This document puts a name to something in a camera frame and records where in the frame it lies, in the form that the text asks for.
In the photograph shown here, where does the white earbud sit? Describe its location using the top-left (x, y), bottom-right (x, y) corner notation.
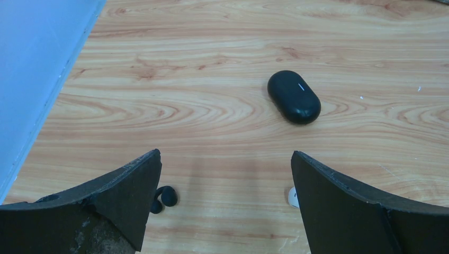
top-left (288, 187), bottom-right (300, 208)

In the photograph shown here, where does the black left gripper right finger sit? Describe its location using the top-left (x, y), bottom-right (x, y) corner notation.
top-left (291, 151), bottom-right (448, 253)

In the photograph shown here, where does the black earbud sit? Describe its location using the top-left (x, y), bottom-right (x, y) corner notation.
top-left (150, 186), bottom-right (178, 214)

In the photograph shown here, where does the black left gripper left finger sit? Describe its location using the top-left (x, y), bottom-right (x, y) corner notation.
top-left (1, 149), bottom-right (162, 253)

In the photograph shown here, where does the black earbuds charging case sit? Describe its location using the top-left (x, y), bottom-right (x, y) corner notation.
top-left (267, 70), bottom-right (321, 125)

